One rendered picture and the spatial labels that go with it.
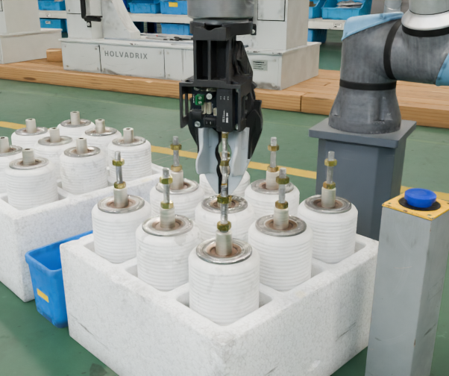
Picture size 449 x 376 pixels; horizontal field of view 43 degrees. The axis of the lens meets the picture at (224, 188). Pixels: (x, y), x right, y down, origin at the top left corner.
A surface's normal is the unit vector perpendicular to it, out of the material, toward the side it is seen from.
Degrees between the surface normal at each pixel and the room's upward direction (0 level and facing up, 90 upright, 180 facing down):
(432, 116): 90
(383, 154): 90
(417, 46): 112
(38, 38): 90
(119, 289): 90
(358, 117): 73
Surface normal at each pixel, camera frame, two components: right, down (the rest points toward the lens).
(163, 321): -0.71, 0.24
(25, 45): 0.88, 0.17
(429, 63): -0.63, 0.54
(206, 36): -0.25, 0.33
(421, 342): 0.70, 0.25
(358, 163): -0.48, 0.30
